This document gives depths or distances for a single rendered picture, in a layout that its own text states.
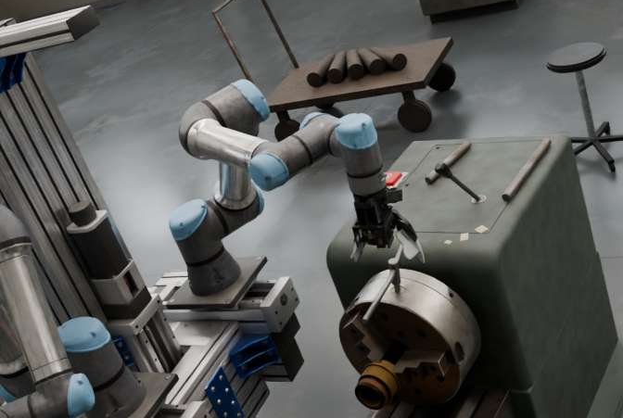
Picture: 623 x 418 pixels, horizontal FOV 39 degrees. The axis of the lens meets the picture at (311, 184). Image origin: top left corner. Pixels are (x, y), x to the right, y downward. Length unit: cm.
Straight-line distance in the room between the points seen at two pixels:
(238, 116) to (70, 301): 63
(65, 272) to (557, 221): 125
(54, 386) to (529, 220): 115
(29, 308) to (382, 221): 71
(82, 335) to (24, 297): 29
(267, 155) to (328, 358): 240
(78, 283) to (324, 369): 191
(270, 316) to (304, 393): 154
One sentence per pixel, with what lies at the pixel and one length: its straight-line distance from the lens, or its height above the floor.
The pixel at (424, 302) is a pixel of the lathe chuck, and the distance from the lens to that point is 198.
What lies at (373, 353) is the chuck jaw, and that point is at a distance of 201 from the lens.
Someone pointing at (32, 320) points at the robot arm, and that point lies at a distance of 179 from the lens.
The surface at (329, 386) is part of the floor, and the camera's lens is 386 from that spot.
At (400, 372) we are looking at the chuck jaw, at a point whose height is 110.
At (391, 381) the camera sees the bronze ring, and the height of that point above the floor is 109.
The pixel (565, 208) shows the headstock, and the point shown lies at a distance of 239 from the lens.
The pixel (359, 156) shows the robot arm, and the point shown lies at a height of 164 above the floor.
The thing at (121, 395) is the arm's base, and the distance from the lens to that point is 212.
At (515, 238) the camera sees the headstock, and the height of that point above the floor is 122.
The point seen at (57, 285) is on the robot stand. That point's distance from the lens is 225.
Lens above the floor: 231
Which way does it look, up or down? 24 degrees down
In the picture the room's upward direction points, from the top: 21 degrees counter-clockwise
